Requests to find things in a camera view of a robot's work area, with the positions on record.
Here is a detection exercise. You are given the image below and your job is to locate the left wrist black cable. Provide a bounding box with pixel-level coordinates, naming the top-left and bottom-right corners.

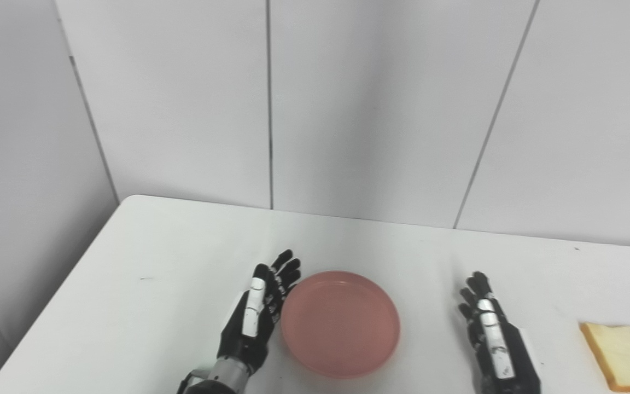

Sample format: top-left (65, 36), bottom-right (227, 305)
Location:
top-left (176, 370), bottom-right (206, 394)

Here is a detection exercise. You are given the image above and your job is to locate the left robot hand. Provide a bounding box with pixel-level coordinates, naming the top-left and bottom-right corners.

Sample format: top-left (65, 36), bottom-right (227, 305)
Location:
top-left (218, 250), bottom-right (301, 373)

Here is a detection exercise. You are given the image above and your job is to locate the slice of bread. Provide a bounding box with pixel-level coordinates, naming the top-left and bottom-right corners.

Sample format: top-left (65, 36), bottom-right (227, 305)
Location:
top-left (579, 322), bottom-right (630, 394)

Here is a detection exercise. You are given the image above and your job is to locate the pink plate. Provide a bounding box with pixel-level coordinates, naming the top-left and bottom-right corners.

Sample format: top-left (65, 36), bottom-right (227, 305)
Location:
top-left (281, 270), bottom-right (401, 379)

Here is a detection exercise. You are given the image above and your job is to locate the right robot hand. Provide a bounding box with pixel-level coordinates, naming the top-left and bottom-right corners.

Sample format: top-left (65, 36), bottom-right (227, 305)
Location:
top-left (458, 271), bottom-right (541, 394)

